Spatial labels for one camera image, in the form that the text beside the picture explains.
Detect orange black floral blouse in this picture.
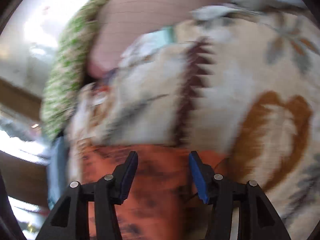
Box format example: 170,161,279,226
80,143,231,240

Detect blue folded cloth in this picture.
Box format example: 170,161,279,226
46,135,68,210

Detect wooden door with stained glass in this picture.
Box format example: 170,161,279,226
1,79,49,239

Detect cream leaf pattern blanket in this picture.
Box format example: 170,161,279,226
68,6,319,239

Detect green checkered pillow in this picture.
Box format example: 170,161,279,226
40,0,110,141

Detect white and teal small cloth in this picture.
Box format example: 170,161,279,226
119,25,176,67

